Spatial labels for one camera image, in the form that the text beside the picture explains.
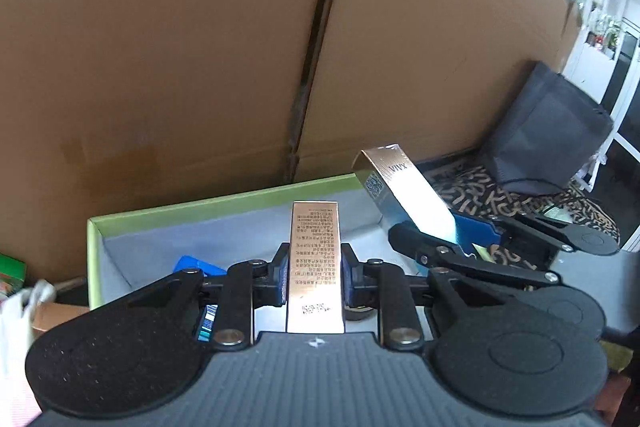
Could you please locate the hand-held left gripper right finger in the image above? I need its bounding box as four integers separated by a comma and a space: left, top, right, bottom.
342, 243, 506, 353

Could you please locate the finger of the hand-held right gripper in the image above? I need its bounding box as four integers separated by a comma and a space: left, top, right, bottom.
388, 222, 562, 290
452, 211, 576, 256

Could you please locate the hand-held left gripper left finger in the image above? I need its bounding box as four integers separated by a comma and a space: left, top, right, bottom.
125, 243, 292, 353

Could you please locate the rose gold carton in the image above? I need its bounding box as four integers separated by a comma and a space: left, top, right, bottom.
286, 201, 349, 335

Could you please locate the silver gold carton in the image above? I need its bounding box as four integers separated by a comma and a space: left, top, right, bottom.
351, 144, 458, 258

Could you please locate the green storage box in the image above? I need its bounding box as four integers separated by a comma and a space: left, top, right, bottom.
86, 173, 401, 334

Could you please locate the blue packet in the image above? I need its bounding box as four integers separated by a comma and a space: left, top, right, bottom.
172, 255, 229, 278

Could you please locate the teal striped packet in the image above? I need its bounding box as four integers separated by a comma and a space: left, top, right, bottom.
195, 304, 219, 343

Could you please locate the dark grey tote bag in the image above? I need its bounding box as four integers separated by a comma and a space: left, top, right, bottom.
475, 61, 615, 196

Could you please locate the black framed glass door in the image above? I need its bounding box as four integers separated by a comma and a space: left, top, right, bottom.
597, 32, 640, 253

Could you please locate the white cabinet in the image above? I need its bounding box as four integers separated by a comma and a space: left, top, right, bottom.
562, 0, 640, 108

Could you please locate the large cardboard box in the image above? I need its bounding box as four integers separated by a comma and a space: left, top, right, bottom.
292, 0, 588, 185
0, 0, 362, 289

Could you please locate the small brown cardboard box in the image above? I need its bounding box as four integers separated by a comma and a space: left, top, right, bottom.
31, 302, 89, 344

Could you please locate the green snack packet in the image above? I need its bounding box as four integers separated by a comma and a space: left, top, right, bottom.
0, 253, 27, 298

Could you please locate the white paper bag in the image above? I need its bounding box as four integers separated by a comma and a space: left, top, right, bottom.
0, 279, 57, 427

